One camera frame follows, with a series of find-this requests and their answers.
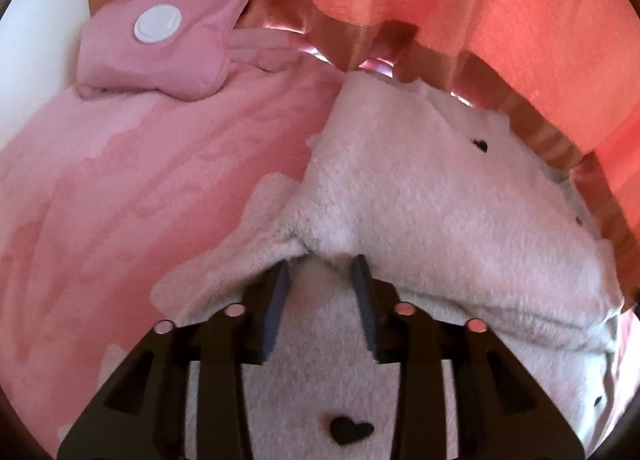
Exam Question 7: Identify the white fleece garment black hearts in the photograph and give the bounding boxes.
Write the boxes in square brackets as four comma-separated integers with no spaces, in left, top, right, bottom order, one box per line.
[100,71,632,460]

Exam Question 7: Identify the pink fleece blanket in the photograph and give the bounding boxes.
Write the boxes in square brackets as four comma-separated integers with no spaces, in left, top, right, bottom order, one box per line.
[0,47,351,451]

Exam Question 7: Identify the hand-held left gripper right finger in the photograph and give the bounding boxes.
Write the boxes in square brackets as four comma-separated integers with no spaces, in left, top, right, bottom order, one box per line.
[351,254,586,460]

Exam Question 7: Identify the red curtain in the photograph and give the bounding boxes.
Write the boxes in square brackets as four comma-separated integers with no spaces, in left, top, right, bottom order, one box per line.
[185,0,640,236]

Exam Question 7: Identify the pink pouch with white cap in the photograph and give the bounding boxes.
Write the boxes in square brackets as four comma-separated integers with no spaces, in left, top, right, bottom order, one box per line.
[75,0,255,102]

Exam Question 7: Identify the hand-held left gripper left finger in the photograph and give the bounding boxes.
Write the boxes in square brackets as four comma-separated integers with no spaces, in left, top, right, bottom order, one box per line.
[56,261,292,460]

